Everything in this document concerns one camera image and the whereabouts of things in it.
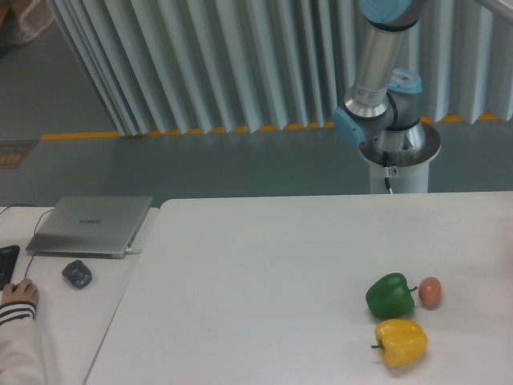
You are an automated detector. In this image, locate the black mouse cable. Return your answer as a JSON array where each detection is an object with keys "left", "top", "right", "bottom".
[{"left": 0, "top": 203, "right": 55, "bottom": 282}]

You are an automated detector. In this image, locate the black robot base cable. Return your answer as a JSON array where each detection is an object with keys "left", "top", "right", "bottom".
[{"left": 380, "top": 151, "right": 396, "bottom": 196}]

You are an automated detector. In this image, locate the silver closed laptop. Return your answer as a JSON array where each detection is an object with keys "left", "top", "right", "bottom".
[{"left": 26, "top": 196, "right": 152, "bottom": 259}]

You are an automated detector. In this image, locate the brown egg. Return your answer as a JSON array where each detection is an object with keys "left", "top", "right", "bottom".
[{"left": 418, "top": 277, "right": 442, "bottom": 309}]

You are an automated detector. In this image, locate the yellow bell pepper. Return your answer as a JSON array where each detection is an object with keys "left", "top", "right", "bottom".
[{"left": 371, "top": 319, "right": 428, "bottom": 368}]

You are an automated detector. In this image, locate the person's hand on mouse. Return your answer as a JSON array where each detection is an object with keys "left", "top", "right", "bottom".
[{"left": 1, "top": 278, "right": 39, "bottom": 322}]

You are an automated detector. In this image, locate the cardboard box with plastic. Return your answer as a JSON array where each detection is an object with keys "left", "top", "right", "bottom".
[{"left": 1, "top": 1, "right": 55, "bottom": 59}]

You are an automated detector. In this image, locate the white corrugated folding screen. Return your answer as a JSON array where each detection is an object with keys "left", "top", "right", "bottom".
[{"left": 50, "top": 1, "right": 512, "bottom": 136}]

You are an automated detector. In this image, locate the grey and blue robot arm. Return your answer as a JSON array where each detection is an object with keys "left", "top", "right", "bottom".
[{"left": 333, "top": 1, "right": 512, "bottom": 145}]

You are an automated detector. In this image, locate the green bell pepper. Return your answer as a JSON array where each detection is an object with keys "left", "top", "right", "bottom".
[{"left": 366, "top": 273, "right": 418, "bottom": 320}]

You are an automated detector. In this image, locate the white striped sleeve forearm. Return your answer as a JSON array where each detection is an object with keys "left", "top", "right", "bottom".
[{"left": 1, "top": 302, "right": 46, "bottom": 384}]

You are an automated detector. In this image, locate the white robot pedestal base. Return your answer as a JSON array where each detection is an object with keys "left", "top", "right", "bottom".
[{"left": 359, "top": 121, "right": 441, "bottom": 194}]

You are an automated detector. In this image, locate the black keyboard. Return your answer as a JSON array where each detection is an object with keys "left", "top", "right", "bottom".
[{"left": 0, "top": 245, "right": 20, "bottom": 291}]

